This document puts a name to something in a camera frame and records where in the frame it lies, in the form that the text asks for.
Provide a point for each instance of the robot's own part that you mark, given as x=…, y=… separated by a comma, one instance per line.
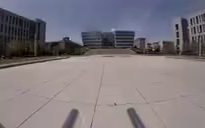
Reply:
x=70, y=119
x=135, y=118

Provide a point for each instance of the concrete kerb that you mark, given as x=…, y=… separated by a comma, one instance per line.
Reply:
x=26, y=62

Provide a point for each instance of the pale concrete slab plaza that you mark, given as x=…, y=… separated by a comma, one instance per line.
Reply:
x=103, y=83

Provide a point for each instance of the low concrete block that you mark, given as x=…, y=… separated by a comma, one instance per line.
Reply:
x=110, y=51

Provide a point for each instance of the grass strip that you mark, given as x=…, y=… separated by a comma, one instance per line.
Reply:
x=13, y=60

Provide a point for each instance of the low dark building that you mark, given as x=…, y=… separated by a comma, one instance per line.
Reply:
x=65, y=46

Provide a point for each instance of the group of pale buildings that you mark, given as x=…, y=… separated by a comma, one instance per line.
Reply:
x=153, y=46

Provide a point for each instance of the white building with dark windows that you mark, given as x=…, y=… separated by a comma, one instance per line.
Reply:
x=196, y=31

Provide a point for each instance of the glass building with banded floors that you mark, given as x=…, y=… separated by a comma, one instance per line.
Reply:
x=108, y=39

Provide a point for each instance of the large dark building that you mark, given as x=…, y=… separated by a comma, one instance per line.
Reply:
x=13, y=30

